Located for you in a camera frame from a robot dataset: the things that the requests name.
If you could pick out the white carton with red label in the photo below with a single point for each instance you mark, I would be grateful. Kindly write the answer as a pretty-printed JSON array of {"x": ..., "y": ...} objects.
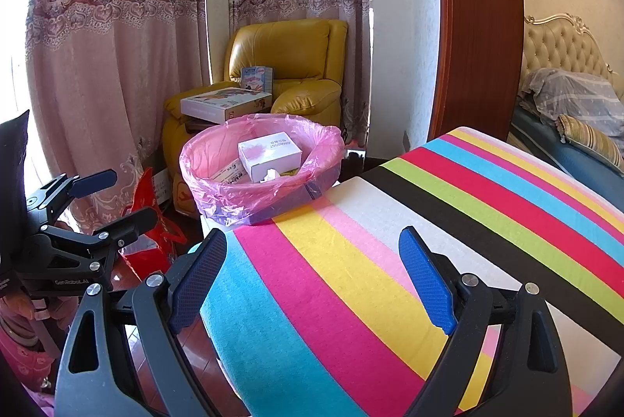
[{"x": 234, "y": 178}]

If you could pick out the red shopping bag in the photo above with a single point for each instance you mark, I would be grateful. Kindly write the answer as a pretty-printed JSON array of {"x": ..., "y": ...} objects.
[{"x": 151, "y": 246}]

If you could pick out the bed with blue sheet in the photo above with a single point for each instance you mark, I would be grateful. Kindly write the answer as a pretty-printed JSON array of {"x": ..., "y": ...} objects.
[{"x": 560, "y": 154}]

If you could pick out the small blue box on armchair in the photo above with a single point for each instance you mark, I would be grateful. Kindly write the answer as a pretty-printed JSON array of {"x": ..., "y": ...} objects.
[{"x": 256, "y": 78}]

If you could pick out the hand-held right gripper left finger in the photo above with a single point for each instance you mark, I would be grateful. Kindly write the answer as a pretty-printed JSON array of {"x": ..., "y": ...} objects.
[{"x": 200, "y": 280}]

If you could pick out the person's left hand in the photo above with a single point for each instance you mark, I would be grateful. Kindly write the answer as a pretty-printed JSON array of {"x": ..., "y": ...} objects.
[{"x": 27, "y": 306}]

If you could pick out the brown wooden door frame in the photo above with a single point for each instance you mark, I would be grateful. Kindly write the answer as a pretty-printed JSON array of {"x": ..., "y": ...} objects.
[{"x": 480, "y": 17}]

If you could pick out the striped colourful tablecloth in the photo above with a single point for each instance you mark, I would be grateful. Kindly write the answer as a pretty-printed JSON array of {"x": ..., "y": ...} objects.
[{"x": 390, "y": 212}]

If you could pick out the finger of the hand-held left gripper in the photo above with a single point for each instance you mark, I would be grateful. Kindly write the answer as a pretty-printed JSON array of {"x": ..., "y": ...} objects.
[
  {"x": 95, "y": 183},
  {"x": 129, "y": 227}
]

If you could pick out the brown cardboard box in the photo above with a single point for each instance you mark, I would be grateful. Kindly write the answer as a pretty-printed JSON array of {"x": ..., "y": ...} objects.
[{"x": 168, "y": 188}]

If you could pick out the striped pillow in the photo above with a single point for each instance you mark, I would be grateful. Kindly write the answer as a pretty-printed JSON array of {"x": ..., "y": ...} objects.
[{"x": 594, "y": 142}]

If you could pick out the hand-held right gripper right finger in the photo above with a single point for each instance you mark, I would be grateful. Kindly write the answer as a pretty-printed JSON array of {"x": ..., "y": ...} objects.
[{"x": 429, "y": 280}]

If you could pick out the yellow leather armchair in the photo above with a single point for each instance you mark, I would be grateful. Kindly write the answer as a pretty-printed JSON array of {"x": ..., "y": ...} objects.
[{"x": 292, "y": 56}]

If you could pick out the beige tufted headboard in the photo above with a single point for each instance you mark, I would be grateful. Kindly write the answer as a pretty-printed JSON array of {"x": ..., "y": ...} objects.
[{"x": 551, "y": 42}]

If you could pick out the pink quilted clothing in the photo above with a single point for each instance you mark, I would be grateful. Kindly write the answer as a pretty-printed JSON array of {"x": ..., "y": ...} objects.
[{"x": 24, "y": 363}]

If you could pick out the bin with pink plastic bag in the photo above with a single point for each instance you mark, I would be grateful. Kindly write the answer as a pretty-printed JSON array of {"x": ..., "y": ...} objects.
[{"x": 219, "y": 198}]

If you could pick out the flat white printed box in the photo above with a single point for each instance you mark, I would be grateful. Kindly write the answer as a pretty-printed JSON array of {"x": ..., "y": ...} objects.
[{"x": 224, "y": 105}]

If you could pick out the white cardboard box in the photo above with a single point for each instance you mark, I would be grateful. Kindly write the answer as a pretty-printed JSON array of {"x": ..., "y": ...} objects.
[{"x": 268, "y": 154}]

